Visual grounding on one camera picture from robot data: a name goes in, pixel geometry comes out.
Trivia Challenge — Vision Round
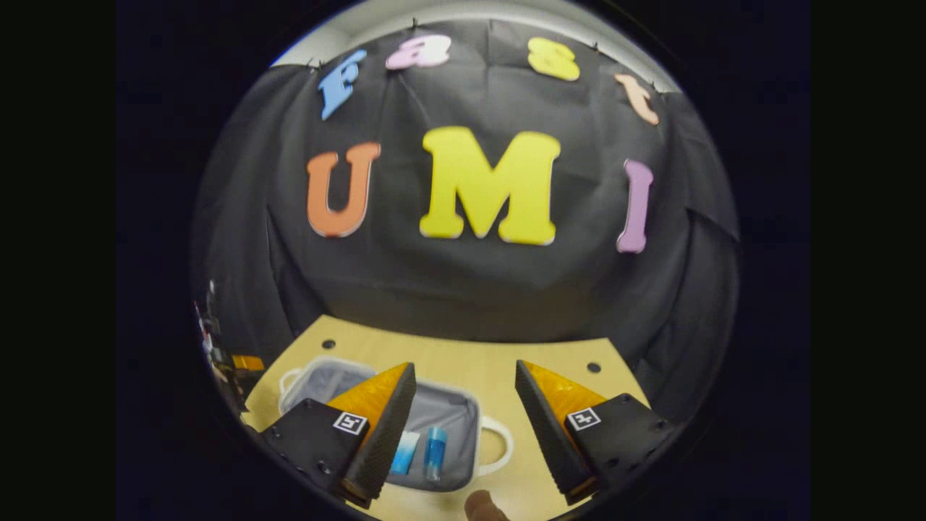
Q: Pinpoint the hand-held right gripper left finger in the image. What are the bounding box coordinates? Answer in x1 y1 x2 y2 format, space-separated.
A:
259 362 418 509

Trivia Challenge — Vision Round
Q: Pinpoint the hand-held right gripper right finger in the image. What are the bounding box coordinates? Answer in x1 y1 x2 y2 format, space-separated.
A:
514 359 677 507

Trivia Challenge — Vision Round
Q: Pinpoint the white and blue cream tube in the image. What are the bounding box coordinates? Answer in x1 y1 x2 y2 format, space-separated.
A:
389 431 421 476

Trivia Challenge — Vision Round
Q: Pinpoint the clear bottle with teal cap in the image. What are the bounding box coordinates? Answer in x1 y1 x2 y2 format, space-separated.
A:
423 426 448 483

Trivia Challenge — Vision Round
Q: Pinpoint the white suitcase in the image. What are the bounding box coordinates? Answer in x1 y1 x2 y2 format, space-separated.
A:
279 355 514 494

